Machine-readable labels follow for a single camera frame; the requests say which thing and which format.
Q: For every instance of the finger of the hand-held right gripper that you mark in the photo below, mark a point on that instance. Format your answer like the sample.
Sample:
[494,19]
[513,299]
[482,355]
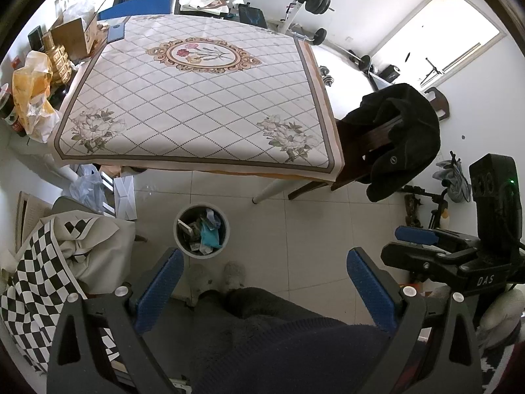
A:
[416,234]
[422,260]

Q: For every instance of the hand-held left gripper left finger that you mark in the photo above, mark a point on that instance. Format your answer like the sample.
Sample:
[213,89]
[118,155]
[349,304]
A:
[160,295]

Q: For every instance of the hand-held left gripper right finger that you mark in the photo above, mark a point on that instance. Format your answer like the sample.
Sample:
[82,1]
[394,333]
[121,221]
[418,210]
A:
[369,291]

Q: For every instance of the white round waste bin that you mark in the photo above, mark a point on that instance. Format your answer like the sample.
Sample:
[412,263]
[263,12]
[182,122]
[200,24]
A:
[177,238]

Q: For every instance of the person's right forearm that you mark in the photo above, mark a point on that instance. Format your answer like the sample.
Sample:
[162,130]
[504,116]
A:
[502,316]

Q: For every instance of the black metal stand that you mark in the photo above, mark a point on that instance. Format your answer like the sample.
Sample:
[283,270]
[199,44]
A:
[434,205]

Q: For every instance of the fluffy white slipper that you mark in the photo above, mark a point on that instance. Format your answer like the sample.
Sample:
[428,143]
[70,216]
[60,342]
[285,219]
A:
[233,275]
[201,281]

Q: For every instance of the grey hanging cloth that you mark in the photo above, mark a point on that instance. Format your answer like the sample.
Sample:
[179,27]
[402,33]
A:
[455,184]

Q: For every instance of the teal paper packet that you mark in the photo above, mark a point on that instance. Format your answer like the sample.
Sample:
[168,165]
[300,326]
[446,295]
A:
[211,236]

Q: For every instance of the person's right leg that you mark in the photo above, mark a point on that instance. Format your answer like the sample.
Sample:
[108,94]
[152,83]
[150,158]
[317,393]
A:
[279,303]

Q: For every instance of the person's navy top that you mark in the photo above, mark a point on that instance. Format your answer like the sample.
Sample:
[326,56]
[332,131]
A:
[295,357]

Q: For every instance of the black jacket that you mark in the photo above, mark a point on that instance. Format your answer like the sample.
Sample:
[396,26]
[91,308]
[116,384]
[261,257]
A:
[406,131]

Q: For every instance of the white flat carton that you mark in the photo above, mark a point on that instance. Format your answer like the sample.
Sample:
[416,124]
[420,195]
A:
[125,197]

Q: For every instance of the dark wooden chair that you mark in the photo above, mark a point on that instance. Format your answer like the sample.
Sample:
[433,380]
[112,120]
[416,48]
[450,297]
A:
[352,152]

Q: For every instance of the checkered cloth with beige backing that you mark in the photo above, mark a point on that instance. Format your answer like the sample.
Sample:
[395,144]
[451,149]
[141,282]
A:
[41,279]

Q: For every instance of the brown wooden chair back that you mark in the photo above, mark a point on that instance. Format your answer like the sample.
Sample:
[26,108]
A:
[439,104]

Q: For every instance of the clear plastic bag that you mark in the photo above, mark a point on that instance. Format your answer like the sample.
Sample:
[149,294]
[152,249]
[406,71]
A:
[88,188]

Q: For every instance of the red black patterned cloth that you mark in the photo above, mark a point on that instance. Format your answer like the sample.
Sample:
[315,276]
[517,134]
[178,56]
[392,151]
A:
[504,371]

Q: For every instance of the white table leg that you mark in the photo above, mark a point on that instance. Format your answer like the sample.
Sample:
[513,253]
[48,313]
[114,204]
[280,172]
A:
[268,192]

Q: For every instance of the black speaker box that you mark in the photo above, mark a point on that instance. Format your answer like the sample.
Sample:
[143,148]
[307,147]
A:
[389,74]

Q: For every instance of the small dumbbell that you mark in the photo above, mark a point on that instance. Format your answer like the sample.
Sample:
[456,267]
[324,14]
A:
[327,76]

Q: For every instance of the bright window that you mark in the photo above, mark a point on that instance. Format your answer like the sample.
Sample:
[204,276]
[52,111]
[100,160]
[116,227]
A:
[434,33]

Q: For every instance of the floral diamond pattern tablecloth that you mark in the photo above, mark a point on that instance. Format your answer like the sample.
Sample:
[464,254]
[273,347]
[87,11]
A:
[197,102]

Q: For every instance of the dark sauce bottle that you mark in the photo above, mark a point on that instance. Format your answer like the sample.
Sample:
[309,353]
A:
[10,115]

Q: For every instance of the yellow plastic bag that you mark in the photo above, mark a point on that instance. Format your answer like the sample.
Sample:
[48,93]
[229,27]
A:
[35,90]

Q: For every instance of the white barbell rack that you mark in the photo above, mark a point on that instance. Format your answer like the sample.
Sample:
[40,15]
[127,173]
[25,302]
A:
[297,4]

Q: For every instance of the gold ornate tin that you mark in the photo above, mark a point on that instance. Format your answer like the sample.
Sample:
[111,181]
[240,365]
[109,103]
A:
[55,57]

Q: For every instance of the blue notebook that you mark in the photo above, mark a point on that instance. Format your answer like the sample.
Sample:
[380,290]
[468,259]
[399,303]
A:
[116,33]

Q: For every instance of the brown cardboard box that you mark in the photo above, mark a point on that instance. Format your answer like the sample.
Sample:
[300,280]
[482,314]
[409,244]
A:
[74,39]

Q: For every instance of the dark teal panel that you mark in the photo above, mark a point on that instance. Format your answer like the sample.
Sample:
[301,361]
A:
[252,15]

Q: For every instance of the white plastic bag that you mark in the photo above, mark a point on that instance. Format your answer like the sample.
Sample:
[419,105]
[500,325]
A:
[78,10]

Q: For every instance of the beige patterned cloth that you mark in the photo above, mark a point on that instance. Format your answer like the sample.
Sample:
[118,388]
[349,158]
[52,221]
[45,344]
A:
[205,1]

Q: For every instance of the chrome metal frame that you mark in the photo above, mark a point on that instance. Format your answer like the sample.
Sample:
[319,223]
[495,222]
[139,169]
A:
[107,191]

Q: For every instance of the woven panel wooden frame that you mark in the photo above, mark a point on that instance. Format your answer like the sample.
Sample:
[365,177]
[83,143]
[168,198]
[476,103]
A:
[33,217]

